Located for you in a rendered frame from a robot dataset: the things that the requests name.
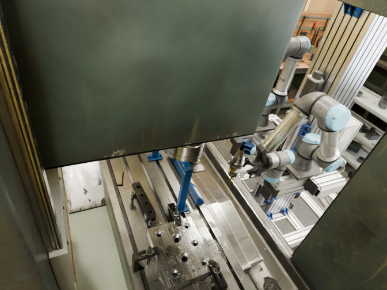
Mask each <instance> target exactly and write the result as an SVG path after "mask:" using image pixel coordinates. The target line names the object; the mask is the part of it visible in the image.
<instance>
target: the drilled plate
mask: <svg viewBox="0 0 387 290"><path fill-rule="evenodd" d="M181 223H182V224H183V223H185V224H183V226H182V225H181V226H182V227H180V228H177V227H178V226H177V225H176V224H175V222H170V223H166V224H162V225H160V226H156V227H152V228H148V229H147V237H148V240H149V242H150V246H151V247H156V246H158V247H161V248H162V249H163V250H162V253H161V254H159V255H156V256H154V257H155V260H156V262H157V265H158V268H159V271H160V274H161V277H162V280H163V282H164V285H165V288H166V290H177V289H179V288H181V287H184V286H186V285H189V284H192V283H194V282H196V281H199V280H201V279H203V278H206V277H208V276H211V275H213V274H212V272H211V270H210V268H209V266H208V264H207V263H208V262H207V261H208V260H211V259H212V258H211V256H210V254H209V252H208V250H207V248H206V246H205V244H204V242H203V240H202V238H201V236H200V234H199V232H198V230H197V228H196V226H195V224H194V222H193V220H192V218H191V217H186V218H183V219H182V222H181ZM175 227H176V229H175ZM183 228H185V229H183ZM189 228H191V229H189ZM186 229H187V230H186ZM158 230H160V231H158ZM161 231H162V232H161ZM163 233H164V234H163ZM175 242H177V243H175ZM193 249H194V250H193ZM182 252H184V253H182ZM187 252H188V253H187ZM202 252H203V253H202ZM180 254H181V255H180ZM179 255H180V258H179ZM170 257H172V258H170ZM197 257H199V258H197ZM204 257H205V259H202V258H204ZM182 260H185V261H186V262H183V261H182ZM190 260H191V262H190ZM198 263H200V264H202V265H201V266H200V264H198ZM206 265H207V266H206ZM205 266H206V267H205ZM192 267H193V268H194V269H193V268H192ZM175 268H176V269H177V270H176V269H175ZM199 268H201V269H199ZM172 269H173V270H172ZM178 271H179V272H178ZM188 271H190V272H188ZM170 272H171V273H170ZM195 272H196V273H195ZM175 277H176V278H175ZM177 277H178V278H177Z"/></svg>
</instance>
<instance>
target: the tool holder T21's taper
mask: <svg viewBox="0 0 387 290"><path fill-rule="evenodd" d="M243 157H244V150H240V147H239V148H238V150H237V152H236V154H235V156H234V157H233V162H234V163H236V164H241V163H242V161H243Z"/></svg>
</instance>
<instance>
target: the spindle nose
mask: <svg viewBox="0 0 387 290"><path fill-rule="evenodd" d="M205 147H206V143H201V144H194V145H191V146H184V147H178V148H171V149H167V150H163V151H164V153H165V154H166V155H167V156H169V157H170V158H172V159H174V160H177V161H181V162H190V161H195V160H197V159H199V158H200V157H201V156H202V155H203V152H204V150H205Z"/></svg>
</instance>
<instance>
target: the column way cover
mask: <svg viewBox="0 0 387 290"><path fill-rule="evenodd" d="M45 174H46V176H47V181H48V185H49V187H50V192H51V196H52V200H53V203H54V207H55V211H56V215H57V218H58V222H59V227H60V231H61V233H62V241H63V249H60V250H57V249H53V252H50V253H49V257H48V259H49V261H50V264H51V267H52V270H53V273H54V276H55V278H56V282H57V284H58V287H59V288H60V289H61V290H78V287H77V279H76V273H75V265H74V257H73V248H72V243H71V235H70V226H69V217H68V213H67V204H66V199H65V191H64V186H63V177H62V173H61V169H60V167H59V168H54V169H48V170H45Z"/></svg>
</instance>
